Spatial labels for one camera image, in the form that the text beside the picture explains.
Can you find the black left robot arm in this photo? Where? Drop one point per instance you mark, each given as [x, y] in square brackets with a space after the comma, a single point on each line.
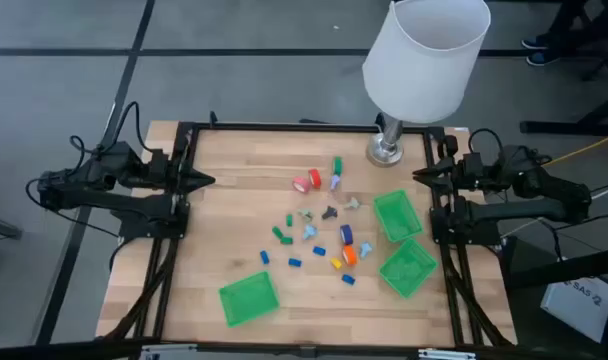
[134, 202]

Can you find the silver camera mount bracket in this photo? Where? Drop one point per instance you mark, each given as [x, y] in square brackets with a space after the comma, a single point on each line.
[164, 351]
[446, 354]

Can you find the small green stapler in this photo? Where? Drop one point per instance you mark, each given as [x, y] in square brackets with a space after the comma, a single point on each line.
[286, 240]
[289, 220]
[277, 232]

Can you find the black desk beam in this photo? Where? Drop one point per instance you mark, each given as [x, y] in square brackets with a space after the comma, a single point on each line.
[559, 270]

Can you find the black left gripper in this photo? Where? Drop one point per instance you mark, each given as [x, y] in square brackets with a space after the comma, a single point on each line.
[166, 172]

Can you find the red tape roll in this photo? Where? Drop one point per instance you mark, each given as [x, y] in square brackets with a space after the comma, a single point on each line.
[317, 176]

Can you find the person's shoe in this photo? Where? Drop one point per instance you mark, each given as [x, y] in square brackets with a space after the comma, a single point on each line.
[534, 44]
[541, 60]

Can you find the white shade silver table lamp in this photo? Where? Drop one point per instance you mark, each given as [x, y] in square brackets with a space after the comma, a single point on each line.
[424, 60]

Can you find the black aluminium table frame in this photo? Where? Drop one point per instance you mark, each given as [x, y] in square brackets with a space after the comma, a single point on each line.
[309, 127]

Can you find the black desk leg frame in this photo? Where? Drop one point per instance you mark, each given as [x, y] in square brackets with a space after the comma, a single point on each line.
[559, 127]

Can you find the person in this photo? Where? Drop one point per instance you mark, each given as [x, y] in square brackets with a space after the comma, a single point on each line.
[566, 22]

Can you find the small yellow stapler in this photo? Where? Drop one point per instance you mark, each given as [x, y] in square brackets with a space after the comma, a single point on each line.
[336, 263]

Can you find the pink tape roll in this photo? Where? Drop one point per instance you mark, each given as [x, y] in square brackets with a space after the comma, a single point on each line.
[306, 181]

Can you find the lilac staple remover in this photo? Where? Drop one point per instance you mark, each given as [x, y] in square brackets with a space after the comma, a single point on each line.
[335, 182]

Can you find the white printed paper sheet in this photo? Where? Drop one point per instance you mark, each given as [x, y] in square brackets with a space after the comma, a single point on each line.
[576, 310]

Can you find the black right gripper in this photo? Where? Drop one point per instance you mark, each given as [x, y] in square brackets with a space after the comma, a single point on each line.
[469, 172]

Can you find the green tape roll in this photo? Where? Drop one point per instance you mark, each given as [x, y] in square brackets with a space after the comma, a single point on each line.
[337, 166]

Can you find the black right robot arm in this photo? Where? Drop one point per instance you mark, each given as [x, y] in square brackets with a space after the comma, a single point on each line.
[534, 207]

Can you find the green plastic mesh basket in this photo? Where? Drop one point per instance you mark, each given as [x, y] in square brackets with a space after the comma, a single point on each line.
[408, 268]
[398, 216]
[249, 299]

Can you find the grey-green staple remover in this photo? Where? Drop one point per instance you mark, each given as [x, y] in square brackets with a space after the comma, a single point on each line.
[353, 203]
[306, 215]

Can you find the blue tape roll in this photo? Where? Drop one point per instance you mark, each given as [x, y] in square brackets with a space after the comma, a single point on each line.
[346, 234]

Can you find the orange tape roll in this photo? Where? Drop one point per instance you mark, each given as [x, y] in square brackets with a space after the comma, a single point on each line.
[350, 255]

